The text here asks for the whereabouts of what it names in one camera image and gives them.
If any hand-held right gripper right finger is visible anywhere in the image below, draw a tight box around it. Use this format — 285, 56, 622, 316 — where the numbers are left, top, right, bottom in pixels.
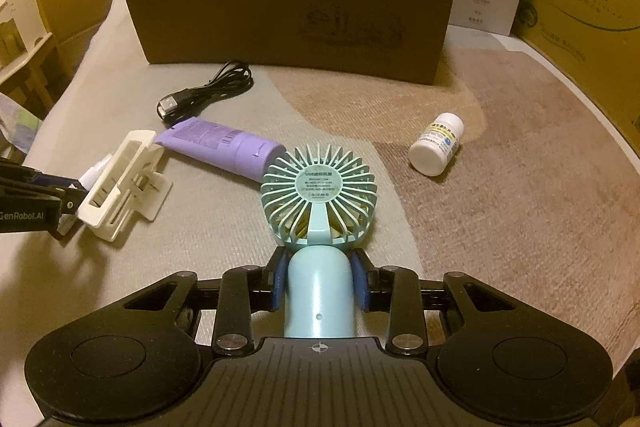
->
350, 249, 517, 358

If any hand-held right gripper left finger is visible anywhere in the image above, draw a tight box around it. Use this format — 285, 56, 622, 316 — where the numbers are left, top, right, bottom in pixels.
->
122, 249, 291, 358

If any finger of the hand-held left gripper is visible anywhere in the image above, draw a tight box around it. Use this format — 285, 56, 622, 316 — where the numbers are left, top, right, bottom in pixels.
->
0, 159, 90, 208
50, 211, 81, 238

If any cream plastic clip holder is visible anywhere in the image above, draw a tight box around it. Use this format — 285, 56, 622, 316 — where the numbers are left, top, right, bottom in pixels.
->
76, 129, 172, 249

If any teal handheld mini fan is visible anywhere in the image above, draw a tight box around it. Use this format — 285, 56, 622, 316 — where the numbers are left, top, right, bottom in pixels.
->
260, 143, 377, 339

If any purple cream tube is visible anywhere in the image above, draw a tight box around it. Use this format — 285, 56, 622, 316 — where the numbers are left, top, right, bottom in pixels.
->
155, 118, 287, 182

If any black usb cable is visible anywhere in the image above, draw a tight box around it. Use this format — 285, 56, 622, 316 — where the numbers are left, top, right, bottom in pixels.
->
156, 60, 255, 124

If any brown cardboard box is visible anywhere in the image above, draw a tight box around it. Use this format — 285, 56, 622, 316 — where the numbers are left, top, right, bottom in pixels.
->
121, 0, 460, 86

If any light printed cloth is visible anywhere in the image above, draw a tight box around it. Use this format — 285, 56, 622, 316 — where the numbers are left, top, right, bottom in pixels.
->
0, 94, 44, 158

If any white pill bottle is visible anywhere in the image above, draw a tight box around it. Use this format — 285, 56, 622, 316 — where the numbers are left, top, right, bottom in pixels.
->
408, 112, 467, 176

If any white wooden chair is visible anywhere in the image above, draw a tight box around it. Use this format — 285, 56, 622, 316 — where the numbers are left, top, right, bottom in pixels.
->
0, 0, 62, 118

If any large tan cardboard box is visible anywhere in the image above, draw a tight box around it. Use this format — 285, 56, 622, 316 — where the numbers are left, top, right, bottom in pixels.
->
510, 0, 640, 148

